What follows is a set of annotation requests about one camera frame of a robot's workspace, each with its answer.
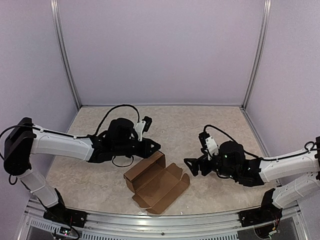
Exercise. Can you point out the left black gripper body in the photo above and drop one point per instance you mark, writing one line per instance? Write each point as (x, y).
(141, 152)

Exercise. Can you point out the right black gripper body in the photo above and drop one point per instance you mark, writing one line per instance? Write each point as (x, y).
(205, 169)

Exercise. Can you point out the brown cardboard box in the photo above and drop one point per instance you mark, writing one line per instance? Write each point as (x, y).
(154, 184)

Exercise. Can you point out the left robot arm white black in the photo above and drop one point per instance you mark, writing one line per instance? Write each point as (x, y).
(122, 138)

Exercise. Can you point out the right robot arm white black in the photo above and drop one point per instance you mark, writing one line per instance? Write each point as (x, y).
(228, 161)

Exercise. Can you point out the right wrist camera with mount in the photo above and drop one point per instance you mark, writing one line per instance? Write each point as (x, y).
(208, 144)

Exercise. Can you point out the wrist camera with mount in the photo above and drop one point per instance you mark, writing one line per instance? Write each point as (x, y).
(142, 126)
(208, 144)

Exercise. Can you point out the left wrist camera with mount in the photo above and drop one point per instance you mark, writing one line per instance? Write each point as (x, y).
(142, 126)

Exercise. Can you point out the front aluminium frame rail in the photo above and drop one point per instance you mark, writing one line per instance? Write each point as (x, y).
(111, 226)

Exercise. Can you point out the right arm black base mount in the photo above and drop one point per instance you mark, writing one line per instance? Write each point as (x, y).
(259, 215)

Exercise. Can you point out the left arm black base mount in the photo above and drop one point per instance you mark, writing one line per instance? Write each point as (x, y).
(69, 217)

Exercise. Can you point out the left aluminium corner post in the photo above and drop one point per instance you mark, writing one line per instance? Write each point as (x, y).
(54, 4)

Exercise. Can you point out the aluminium corner post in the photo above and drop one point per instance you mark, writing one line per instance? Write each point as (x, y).
(54, 4)
(258, 53)

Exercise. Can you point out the right aluminium corner post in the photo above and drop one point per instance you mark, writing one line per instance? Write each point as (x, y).
(258, 53)

